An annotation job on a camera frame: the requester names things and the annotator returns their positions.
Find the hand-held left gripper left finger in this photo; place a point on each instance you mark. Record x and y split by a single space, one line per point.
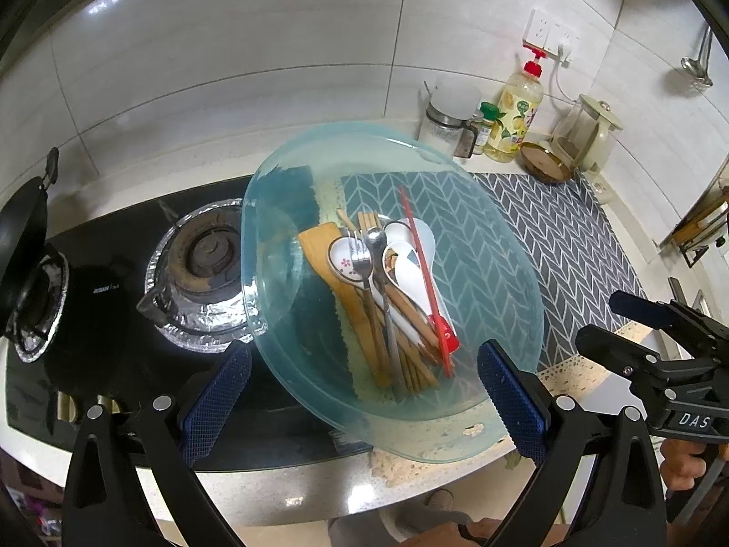
219 404

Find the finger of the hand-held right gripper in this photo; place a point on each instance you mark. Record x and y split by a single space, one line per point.
609 347
638 309

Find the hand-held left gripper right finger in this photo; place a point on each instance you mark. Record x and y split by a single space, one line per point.
510 404

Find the pile of wooden chopsticks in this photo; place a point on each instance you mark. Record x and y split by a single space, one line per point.
413 353

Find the red chopstick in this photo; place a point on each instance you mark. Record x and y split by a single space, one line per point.
421 262

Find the wooden spatula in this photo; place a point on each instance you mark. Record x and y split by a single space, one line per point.
319 250

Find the white rice paddle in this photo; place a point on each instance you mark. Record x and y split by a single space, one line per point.
424 239

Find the flower print ceramic spoon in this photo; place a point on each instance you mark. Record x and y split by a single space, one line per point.
341 259

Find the metal fork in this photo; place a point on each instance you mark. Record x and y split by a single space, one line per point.
359 262

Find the plain white ceramic spoon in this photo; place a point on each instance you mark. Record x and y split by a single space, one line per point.
397 232

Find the metal spoon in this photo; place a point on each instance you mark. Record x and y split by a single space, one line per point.
376 237

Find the person's right forearm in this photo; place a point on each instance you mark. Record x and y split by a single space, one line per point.
712 533

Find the person's right hand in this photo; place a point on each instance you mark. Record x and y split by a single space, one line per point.
680 467

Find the aluminium foil burner liner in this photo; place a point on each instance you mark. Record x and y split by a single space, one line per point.
202 322
48 325

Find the grey chevron placemat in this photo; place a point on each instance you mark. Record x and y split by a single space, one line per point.
569 250

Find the wooden cutting board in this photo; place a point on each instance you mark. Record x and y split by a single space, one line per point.
703 219

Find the person's left foot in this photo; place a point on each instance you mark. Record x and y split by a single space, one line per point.
441 501

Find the beige kettle base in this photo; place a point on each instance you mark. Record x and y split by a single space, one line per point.
601 188

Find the black gas stove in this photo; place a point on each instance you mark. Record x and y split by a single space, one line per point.
114 307

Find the beige glass electric kettle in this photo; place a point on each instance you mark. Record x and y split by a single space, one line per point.
592 131

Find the yellow dish soap bottle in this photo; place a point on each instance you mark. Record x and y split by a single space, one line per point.
515 119

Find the green cap spice jar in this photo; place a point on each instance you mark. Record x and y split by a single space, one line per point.
487 125

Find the hanging metal ladle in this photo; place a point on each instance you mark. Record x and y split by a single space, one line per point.
697 68

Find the black wok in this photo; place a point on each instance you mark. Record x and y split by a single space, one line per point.
23 228

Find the white power plug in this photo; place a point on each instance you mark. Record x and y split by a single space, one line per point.
566 54

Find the glass salt jar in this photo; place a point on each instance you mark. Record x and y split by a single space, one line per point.
444 119

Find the white wall outlet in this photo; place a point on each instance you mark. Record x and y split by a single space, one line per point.
566 37
538 28

